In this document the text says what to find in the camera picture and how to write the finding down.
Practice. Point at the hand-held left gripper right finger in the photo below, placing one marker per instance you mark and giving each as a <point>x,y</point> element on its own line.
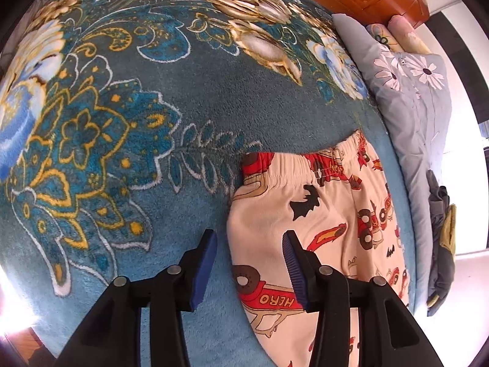
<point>294,271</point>

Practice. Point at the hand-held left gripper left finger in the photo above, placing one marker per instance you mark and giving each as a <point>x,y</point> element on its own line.
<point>202,271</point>

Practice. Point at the cream car print pants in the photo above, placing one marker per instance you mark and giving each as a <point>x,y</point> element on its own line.
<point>275,198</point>

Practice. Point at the teal floral blanket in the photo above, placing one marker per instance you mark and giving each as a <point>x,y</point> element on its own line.
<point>152,141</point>

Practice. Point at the dark grey garment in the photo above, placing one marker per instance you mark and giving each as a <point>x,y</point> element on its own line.
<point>435,244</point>

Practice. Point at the olive knitted sweater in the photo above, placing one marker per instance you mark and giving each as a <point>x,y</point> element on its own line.
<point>449,233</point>

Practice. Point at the light blue floral quilt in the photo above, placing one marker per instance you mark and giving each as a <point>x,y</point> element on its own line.
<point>412,122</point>

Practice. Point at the white and black wardrobe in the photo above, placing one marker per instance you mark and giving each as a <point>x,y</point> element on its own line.
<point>464,95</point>

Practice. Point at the yellow floral pillow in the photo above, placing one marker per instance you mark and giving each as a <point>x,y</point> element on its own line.
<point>382,38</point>

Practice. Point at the pink floral pillow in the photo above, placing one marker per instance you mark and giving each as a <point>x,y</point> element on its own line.
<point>408,32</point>

